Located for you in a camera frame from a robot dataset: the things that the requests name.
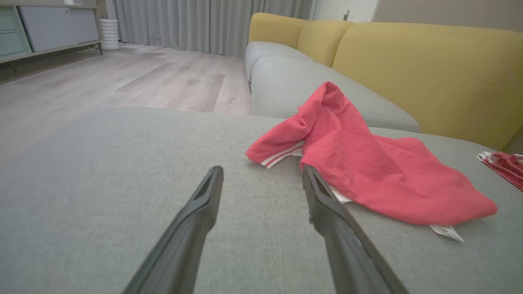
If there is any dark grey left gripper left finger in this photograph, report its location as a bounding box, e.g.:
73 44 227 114
123 166 224 294

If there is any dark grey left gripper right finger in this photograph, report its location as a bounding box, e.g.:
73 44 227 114
302 165 409 294

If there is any red T-shirt white trim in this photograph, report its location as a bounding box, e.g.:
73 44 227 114
246 81 498 242

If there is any red mesh shorts white stripe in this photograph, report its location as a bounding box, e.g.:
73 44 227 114
476 151 523 192

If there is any large grey sofa seat cushion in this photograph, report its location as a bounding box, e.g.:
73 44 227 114
0 107 523 294

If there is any wide yellow sofa backrest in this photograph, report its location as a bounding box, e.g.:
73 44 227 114
332 22 523 152

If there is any small grey sofa seat cushion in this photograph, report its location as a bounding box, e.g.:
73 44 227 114
244 41 315 82

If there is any grey curtain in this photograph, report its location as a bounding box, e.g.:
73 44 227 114
112 0 315 58

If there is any white ribbed plant pot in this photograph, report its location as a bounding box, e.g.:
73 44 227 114
100 18 121 51

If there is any narrow yellow sofa backrest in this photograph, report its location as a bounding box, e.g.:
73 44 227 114
297 20 357 68

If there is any yellow sofa end backrest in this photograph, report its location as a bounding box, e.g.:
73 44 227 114
248 12 309 49

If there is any white door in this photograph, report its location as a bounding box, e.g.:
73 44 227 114
315 0 380 23

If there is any white television cabinet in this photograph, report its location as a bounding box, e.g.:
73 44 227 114
0 0 103 66

